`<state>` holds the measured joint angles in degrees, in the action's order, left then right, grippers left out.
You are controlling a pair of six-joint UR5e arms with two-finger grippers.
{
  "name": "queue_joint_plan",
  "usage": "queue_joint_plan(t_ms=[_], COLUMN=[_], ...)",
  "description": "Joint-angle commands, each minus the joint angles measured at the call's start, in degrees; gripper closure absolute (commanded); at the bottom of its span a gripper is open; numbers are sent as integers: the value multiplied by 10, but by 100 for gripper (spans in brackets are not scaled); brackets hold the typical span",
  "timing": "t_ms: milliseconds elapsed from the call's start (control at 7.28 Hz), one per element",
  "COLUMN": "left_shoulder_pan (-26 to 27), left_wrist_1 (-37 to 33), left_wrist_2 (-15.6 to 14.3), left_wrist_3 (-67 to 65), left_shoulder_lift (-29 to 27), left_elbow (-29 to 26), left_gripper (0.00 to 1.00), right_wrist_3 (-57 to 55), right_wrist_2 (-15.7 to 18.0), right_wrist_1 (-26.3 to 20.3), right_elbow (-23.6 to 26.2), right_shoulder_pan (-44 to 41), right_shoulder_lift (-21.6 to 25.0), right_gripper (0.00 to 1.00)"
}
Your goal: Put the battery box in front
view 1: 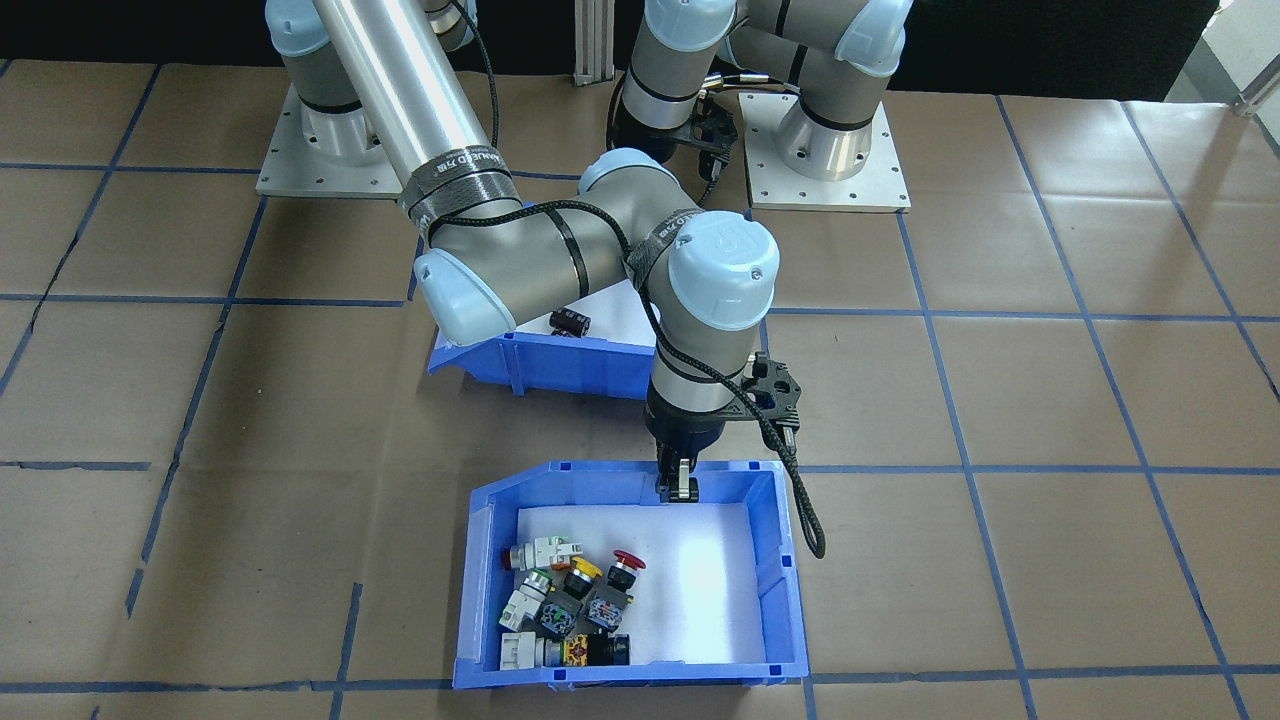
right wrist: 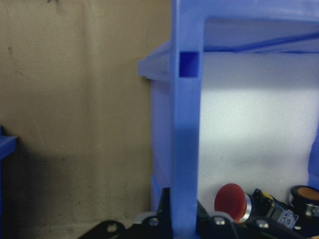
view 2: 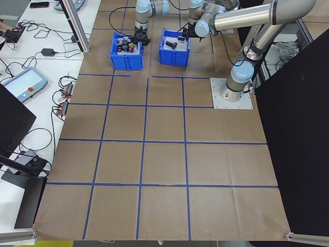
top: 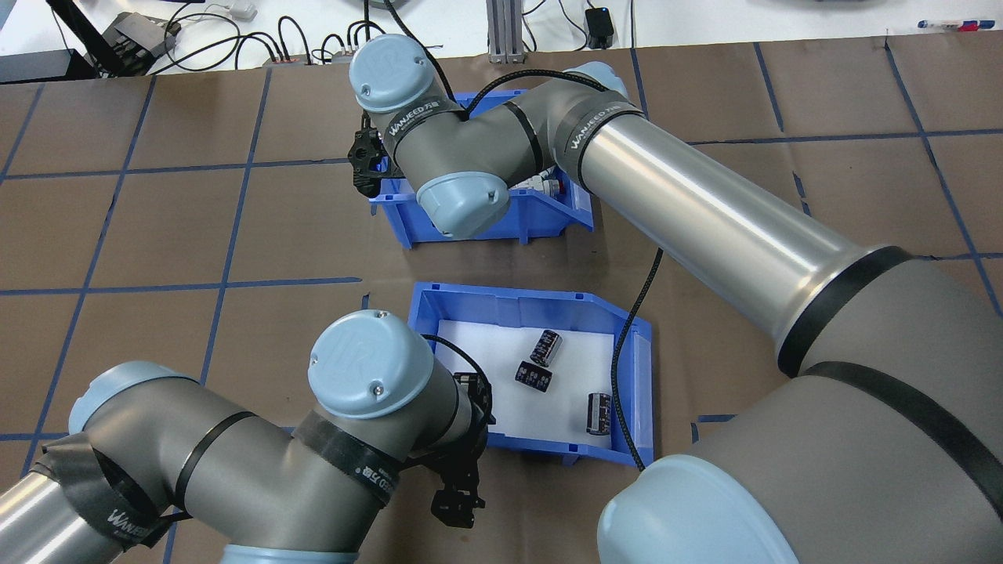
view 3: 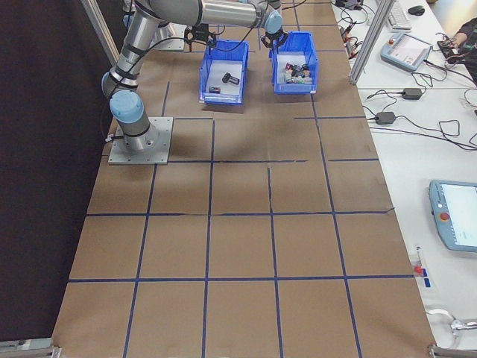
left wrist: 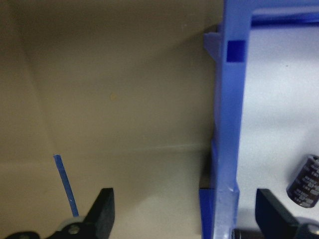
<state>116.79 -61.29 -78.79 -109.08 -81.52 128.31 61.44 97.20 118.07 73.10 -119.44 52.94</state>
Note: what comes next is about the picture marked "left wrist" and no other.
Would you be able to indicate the white foam bin liner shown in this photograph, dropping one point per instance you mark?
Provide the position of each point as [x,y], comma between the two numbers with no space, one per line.
[274,99]

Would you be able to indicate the blue capacitor storage bin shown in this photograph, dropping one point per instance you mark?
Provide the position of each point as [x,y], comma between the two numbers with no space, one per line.
[230,99]

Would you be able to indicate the dark brown cylindrical capacitor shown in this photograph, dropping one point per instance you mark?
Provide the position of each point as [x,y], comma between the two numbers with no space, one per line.
[305,181]

